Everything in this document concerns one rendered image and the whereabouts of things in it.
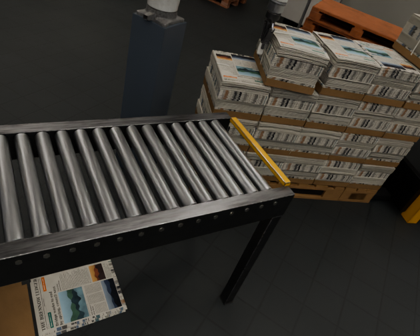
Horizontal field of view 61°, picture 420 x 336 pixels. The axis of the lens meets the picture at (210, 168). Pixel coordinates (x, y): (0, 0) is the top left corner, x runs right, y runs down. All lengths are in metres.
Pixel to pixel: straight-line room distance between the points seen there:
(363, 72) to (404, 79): 0.28
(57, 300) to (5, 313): 0.21
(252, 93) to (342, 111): 0.60
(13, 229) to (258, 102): 1.42
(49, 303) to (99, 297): 0.21
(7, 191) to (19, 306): 0.80
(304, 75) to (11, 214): 1.54
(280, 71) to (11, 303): 1.69
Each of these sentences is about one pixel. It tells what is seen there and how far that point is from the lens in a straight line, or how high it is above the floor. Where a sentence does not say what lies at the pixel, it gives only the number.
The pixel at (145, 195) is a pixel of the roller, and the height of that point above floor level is 0.80.
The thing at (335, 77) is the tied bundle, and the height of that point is 0.95.
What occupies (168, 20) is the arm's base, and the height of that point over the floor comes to 1.02.
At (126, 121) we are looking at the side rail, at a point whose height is 0.80.
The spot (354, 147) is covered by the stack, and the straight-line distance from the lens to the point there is 2.57.
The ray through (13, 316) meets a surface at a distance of 1.86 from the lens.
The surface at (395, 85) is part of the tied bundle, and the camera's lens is 2.39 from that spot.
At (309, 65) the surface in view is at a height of 0.99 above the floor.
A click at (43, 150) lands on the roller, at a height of 0.80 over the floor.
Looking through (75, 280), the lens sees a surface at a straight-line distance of 1.90.
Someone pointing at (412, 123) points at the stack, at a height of 0.74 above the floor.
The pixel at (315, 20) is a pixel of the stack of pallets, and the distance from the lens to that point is 4.34.
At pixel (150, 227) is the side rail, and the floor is 0.80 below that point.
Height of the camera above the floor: 1.64
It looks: 39 degrees down
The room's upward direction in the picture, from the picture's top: 19 degrees clockwise
